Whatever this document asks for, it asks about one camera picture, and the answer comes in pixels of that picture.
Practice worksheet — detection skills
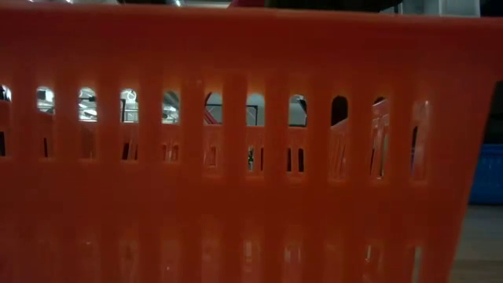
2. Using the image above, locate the orange plastic basket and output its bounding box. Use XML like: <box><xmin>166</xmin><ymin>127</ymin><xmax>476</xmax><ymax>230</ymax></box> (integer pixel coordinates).
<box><xmin>0</xmin><ymin>2</ymin><xmax>503</xmax><ymax>283</ymax></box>

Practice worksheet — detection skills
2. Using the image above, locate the blue plastic basket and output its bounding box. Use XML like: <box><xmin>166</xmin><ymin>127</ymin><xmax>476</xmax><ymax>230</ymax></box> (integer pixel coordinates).
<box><xmin>468</xmin><ymin>142</ymin><xmax>503</xmax><ymax>206</ymax></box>

